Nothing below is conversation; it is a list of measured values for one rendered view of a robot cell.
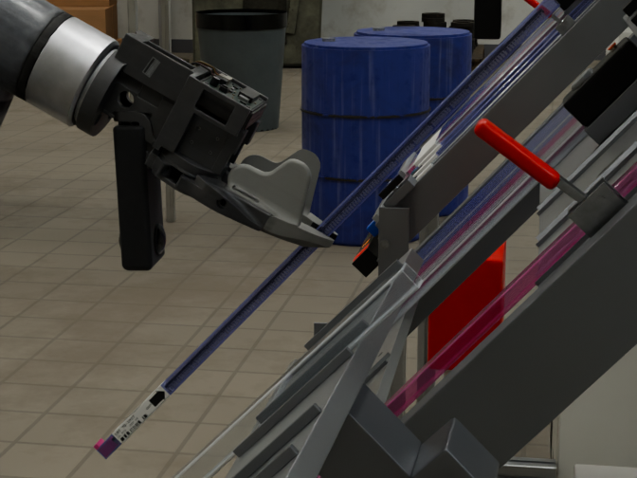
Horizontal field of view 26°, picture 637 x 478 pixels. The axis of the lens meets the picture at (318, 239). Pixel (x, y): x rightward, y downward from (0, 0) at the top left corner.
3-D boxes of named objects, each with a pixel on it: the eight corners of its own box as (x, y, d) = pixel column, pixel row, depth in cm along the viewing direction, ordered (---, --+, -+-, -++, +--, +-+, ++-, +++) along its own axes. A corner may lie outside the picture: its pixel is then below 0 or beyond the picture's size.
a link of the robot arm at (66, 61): (13, 108, 103) (50, 95, 111) (66, 138, 103) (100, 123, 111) (55, 20, 101) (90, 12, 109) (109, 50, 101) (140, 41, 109)
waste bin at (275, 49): (187, 132, 795) (184, 14, 780) (210, 119, 846) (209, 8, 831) (277, 135, 786) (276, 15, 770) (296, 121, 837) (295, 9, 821)
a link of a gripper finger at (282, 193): (354, 197, 100) (246, 134, 101) (316, 266, 102) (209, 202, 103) (362, 191, 103) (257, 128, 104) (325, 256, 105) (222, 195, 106)
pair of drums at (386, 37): (472, 196, 615) (477, 24, 598) (456, 251, 516) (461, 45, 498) (332, 192, 625) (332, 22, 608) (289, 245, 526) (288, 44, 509)
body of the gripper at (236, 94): (258, 115, 100) (114, 33, 100) (204, 215, 103) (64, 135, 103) (277, 101, 108) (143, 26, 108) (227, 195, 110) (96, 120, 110)
